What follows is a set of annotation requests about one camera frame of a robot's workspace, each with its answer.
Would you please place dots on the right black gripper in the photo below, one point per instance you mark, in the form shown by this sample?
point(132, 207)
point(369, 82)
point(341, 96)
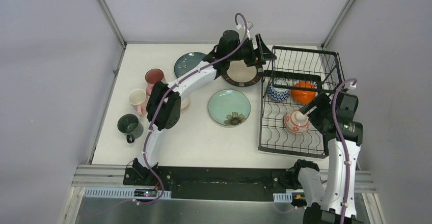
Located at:
point(322, 101)

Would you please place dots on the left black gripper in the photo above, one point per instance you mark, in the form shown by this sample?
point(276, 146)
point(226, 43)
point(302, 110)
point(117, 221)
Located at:
point(254, 50)

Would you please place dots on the orange bowl white inside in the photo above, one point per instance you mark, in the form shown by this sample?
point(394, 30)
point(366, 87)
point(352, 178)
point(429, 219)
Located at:
point(303, 96)

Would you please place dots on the orange floral pattern bowl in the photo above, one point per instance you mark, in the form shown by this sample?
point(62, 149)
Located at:
point(296, 122)

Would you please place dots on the black wire dish rack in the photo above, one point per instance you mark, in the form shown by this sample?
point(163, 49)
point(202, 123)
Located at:
point(321, 68)

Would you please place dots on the plain white bowl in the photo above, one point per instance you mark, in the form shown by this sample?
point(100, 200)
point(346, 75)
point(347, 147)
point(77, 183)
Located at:
point(185, 102)

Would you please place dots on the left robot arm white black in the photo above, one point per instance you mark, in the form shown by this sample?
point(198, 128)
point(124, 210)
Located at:
point(163, 108)

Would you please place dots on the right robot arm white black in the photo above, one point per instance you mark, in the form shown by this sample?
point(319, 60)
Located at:
point(334, 119)

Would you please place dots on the black striped rim plate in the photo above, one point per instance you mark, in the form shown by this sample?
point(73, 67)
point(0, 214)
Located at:
point(240, 75)

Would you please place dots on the teal flower plate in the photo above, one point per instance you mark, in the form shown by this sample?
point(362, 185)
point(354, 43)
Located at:
point(229, 107)

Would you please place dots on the dark blue plate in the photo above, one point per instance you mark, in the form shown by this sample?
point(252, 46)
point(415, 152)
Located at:
point(187, 62)

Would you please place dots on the dark red cup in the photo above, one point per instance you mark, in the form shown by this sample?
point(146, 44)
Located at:
point(152, 77)

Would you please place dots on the pink cup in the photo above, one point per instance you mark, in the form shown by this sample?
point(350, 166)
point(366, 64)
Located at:
point(138, 99)

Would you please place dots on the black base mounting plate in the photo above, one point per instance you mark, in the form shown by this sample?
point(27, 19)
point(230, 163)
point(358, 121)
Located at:
point(212, 183)

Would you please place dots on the dark green mug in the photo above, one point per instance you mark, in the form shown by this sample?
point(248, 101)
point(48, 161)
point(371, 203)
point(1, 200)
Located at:
point(131, 127)

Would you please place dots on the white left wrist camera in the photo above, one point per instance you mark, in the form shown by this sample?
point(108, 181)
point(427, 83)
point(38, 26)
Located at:
point(230, 40)

